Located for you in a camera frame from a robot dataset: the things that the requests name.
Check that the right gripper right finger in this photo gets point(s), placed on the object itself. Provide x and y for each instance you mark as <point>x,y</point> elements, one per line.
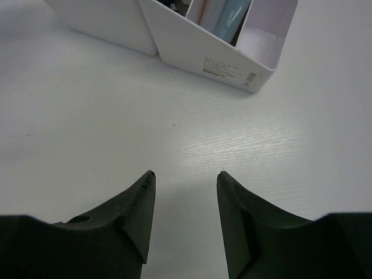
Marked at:
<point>262,240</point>

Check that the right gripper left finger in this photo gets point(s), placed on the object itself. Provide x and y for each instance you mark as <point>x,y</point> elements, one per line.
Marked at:
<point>109,241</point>

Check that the blue highlighter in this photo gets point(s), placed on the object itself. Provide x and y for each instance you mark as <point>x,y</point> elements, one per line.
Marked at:
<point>230,18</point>

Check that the white three-slot organizer right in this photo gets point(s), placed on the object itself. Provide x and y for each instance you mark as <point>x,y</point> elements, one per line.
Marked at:
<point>248,65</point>

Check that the white three-slot organizer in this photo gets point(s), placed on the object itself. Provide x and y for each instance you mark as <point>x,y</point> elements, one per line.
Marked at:
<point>248,65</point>
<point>121,22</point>

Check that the white three-slot organizer left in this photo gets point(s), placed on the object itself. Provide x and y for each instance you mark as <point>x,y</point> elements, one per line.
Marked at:
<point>121,22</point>

